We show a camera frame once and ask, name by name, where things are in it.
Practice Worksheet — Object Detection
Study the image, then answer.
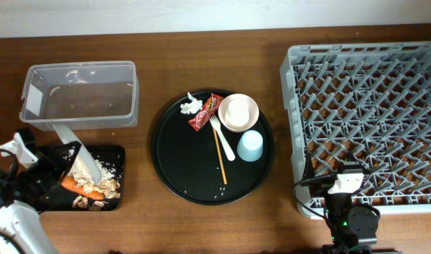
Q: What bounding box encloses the grey plate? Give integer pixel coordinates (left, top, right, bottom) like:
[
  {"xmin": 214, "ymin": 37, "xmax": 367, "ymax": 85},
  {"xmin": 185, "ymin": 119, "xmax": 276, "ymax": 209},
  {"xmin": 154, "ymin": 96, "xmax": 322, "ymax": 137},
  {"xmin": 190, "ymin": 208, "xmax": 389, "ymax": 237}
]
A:
[{"xmin": 53, "ymin": 124, "xmax": 102, "ymax": 184}]

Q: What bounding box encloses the orange carrot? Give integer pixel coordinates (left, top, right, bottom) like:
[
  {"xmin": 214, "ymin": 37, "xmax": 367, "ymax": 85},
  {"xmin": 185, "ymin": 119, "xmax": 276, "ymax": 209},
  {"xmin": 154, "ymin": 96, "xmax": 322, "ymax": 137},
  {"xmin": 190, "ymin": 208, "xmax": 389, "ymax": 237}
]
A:
[{"xmin": 61, "ymin": 176, "xmax": 104, "ymax": 200}]

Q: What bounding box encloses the rice and peanuts pile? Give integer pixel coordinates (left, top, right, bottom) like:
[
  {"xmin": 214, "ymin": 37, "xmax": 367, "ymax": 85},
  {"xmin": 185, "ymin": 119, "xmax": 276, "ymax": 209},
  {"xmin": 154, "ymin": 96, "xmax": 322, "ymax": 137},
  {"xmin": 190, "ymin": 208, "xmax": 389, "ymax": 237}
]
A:
[{"xmin": 68, "ymin": 157, "xmax": 121, "ymax": 209}]

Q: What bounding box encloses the light blue cup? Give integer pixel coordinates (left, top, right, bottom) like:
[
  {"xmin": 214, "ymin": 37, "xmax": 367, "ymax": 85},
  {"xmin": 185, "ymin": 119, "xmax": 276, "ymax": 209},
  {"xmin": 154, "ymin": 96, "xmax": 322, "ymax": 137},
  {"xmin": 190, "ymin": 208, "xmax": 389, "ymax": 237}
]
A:
[{"xmin": 237, "ymin": 130, "xmax": 263, "ymax": 162}]

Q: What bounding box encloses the red snack wrapper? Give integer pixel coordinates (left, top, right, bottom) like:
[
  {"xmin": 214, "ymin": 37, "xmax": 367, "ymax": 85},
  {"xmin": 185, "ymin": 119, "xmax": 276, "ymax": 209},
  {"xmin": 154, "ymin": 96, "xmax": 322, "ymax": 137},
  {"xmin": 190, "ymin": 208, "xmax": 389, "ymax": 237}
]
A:
[{"xmin": 188, "ymin": 93, "xmax": 224, "ymax": 131}]

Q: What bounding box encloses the white tissue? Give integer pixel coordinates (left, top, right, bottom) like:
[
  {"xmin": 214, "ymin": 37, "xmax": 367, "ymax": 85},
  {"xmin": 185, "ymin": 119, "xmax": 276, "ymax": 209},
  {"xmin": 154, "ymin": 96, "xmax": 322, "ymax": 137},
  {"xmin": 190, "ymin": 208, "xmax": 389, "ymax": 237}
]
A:
[{"xmin": 180, "ymin": 92, "xmax": 202, "ymax": 114}]

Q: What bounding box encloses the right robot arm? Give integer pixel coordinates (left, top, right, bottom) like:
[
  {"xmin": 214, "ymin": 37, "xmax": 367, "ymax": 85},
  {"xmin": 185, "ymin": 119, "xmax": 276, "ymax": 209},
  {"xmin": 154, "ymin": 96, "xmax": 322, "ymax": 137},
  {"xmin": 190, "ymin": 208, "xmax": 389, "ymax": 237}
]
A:
[{"xmin": 308, "ymin": 160, "xmax": 380, "ymax": 254}]

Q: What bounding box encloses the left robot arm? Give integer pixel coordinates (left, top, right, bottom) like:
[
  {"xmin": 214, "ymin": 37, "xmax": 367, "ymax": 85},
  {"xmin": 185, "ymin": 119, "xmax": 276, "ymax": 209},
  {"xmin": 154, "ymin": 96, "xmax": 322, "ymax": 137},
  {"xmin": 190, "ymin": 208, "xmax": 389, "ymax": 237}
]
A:
[{"xmin": 0, "ymin": 128, "xmax": 82, "ymax": 253}]

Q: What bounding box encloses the grey dishwasher rack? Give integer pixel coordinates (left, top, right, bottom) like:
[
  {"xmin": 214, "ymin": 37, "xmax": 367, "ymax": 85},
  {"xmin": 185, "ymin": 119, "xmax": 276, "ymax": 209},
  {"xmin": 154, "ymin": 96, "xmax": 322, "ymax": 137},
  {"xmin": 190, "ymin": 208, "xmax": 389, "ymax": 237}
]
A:
[{"xmin": 280, "ymin": 42, "xmax": 431, "ymax": 214}]

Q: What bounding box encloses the black rectangular tray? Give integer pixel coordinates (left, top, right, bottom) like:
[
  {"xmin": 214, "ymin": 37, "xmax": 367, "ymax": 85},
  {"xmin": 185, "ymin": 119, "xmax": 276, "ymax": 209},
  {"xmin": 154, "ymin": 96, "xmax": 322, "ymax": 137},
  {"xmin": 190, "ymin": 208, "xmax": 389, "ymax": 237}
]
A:
[{"xmin": 34, "ymin": 145, "xmax": 126, "ymax": 212}]

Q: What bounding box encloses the clear plastic bin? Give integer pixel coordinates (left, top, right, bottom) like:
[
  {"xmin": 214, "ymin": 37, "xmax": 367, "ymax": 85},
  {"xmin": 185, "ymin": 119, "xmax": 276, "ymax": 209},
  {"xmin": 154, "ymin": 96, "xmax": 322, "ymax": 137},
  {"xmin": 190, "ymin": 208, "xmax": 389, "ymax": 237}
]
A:
[{"xmin": 19, "ymin": 61, "xmax": 140, "ymax": 131}]

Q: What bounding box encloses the wooden chopstick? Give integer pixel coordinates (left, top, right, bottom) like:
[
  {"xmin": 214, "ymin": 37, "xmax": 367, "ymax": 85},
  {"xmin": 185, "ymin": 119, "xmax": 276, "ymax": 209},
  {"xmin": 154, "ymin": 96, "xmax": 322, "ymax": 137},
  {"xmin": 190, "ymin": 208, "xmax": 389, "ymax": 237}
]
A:
[{"xmin": 212, "ymin": 128, "xmax": 227, "ymax": 185}]

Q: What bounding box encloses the pink bowl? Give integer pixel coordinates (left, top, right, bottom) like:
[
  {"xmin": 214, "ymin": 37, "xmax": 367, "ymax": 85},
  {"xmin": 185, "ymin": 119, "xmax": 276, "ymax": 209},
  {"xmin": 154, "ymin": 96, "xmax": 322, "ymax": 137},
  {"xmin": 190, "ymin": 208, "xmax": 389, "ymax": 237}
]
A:
[{"xmin": 218, "ymin": 94, "xmax": 260, "ymax": 133}]

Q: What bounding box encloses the white cup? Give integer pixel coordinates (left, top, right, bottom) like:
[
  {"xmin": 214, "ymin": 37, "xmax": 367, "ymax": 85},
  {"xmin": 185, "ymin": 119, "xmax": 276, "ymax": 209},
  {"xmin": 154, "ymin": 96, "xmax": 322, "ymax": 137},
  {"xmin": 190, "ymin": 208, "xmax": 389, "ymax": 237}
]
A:
[{"xmin": 225, "ymin": 98, "xmax": 249, "ymax": 128}]

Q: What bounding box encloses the round black tray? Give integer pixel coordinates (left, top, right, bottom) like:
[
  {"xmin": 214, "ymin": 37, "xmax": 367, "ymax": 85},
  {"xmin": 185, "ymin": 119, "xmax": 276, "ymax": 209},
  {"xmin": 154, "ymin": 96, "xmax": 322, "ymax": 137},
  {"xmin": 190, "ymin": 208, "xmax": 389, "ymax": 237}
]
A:
[{"xmin": 151, "ymin": 95, "xmax": 274, "ymax": 205}]

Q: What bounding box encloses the white plastic fork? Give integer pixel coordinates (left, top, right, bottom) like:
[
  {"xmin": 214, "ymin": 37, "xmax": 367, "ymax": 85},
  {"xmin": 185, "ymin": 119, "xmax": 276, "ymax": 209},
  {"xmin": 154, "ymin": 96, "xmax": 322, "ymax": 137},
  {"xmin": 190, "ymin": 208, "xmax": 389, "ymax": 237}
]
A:
[{"xmin": 210, "ymin": 115, "xmax": 236, "ymax": 161}]

